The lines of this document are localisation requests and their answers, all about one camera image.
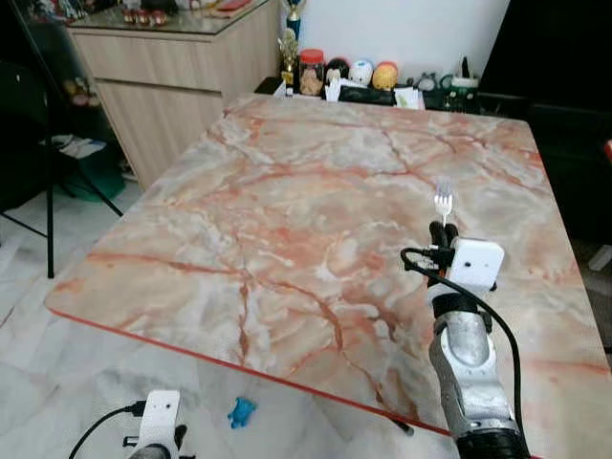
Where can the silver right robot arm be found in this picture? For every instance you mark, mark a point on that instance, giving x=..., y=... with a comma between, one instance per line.
x=469, y=359

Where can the round black figurine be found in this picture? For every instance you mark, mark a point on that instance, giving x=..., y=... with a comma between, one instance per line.
x=337, y=70

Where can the round orange yellow figurine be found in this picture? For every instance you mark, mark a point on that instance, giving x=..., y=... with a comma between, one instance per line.
x=385, y=76

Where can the small blue toy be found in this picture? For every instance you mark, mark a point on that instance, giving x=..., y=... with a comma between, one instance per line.
x=241, y=412

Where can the white chair leg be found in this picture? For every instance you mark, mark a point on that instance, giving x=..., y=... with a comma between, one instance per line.
x=600, y=257

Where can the flat black box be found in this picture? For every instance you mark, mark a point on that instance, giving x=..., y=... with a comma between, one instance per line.
x=368, y=95

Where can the black tripod stand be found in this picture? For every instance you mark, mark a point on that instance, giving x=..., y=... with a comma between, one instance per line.
x=50, y=191

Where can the green and white card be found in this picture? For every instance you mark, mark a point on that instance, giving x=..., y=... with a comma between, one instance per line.
x=408, y=98

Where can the small gold trophy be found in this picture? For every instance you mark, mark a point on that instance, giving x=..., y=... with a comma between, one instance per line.
x=287, y=62

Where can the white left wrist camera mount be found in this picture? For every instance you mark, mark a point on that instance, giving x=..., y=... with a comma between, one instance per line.
x=159, y=416

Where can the red lidded snack jar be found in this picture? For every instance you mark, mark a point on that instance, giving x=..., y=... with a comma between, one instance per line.
x=312, y=75

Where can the green plastic basin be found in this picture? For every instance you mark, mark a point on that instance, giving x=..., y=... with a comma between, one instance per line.
x=96, y=182

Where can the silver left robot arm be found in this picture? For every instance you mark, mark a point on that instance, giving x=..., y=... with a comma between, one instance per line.
x=153, y=453

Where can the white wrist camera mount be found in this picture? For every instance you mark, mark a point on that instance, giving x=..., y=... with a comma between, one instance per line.
x=477, y=263
x=159, y=416

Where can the white paper stack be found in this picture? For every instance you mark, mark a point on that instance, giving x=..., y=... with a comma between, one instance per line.
x=78, y=145

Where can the round white figurine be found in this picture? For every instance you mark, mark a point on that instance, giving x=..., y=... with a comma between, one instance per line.
x=360, y=72

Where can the light wooden drawer cabinet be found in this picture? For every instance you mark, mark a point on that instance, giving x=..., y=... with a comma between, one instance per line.
x=182, y=86

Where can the silver metal fork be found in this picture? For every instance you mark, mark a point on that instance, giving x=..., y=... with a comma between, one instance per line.
x=444, y=200

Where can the blue cup trophy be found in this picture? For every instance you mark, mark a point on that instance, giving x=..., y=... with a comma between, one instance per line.
x=295, y=17

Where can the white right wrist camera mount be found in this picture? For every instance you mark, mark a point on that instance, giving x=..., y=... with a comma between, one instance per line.
x=477, y=263

